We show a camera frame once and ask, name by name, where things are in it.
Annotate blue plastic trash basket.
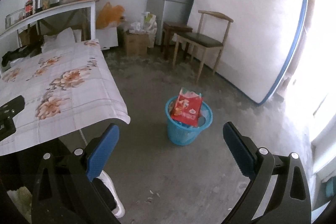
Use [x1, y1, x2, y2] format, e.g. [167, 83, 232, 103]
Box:
[165, 96, 213, 146]

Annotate white side table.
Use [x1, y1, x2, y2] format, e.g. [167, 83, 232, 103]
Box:
[0, 0, 100, 75]

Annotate orange plastic bag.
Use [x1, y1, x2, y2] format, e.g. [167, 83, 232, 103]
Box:
[96, 2, 125, 29]

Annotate floral tablecloth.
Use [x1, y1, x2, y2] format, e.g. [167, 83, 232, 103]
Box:
[1, 39, 130, 156]

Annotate white plastic bags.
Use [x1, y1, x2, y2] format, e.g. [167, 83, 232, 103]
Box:
[128, 12, 157, 35]

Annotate white cabinet box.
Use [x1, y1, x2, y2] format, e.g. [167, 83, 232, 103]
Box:
[96, 27, 118, 51]

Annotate white slipper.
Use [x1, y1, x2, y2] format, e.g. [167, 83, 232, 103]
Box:
[92, 170, 125, 219]

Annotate glass container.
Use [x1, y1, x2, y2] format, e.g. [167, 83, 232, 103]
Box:
[5, 9, 25, 29]

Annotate red snack bag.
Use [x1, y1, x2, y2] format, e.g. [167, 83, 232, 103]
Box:
[170, 88, 203, 127]

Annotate black clothing under table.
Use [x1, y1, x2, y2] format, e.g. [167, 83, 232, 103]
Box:
[1, 41, 43, 67]

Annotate white mattress blue trim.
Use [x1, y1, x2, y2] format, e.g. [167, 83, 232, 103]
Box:
[188, 0, 307, 105]

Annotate cardboard box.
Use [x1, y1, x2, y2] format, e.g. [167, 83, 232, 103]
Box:
[123, 32, 149, 56]

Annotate wooden chair dark seat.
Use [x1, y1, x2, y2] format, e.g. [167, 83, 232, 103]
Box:
[173, 10, 234, 84]

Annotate dark wooden stool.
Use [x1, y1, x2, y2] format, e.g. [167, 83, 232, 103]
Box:
[160, 22, 193, 60]

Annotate red bottle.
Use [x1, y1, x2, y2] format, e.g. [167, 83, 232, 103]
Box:
[25, 0, 33, 18]

